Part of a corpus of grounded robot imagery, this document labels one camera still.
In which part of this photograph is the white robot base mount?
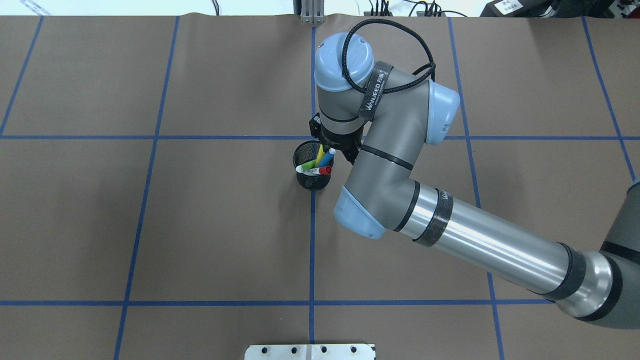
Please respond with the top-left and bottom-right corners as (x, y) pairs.
(244, 343), (377, 360)

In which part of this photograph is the aluminium frame post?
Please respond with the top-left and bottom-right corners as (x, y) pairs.
(294, 0), (326, 25)

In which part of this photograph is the yellow highlighter pen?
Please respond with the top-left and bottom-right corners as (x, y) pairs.
(314, 143), (325, 167)

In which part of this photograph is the blue marker pen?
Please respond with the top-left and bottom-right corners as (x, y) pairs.
(316, 148), (336, 167)

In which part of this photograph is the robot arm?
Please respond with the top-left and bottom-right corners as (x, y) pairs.
(314, 32), (640, 330)

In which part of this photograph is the red white marker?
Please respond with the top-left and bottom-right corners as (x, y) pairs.
(302, 166), (332, 177)

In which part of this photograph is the black mesh pen cup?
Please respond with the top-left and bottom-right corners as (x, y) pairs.
(292, 140), (332, 191)

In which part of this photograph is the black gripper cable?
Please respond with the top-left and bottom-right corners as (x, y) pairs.
(343, 17), (437, 96)

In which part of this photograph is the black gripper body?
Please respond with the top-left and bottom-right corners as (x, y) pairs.
(309, 112), (365, 166)

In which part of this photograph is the green highlighter pen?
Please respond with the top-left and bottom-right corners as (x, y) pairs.
(295, 160), (318, 174)

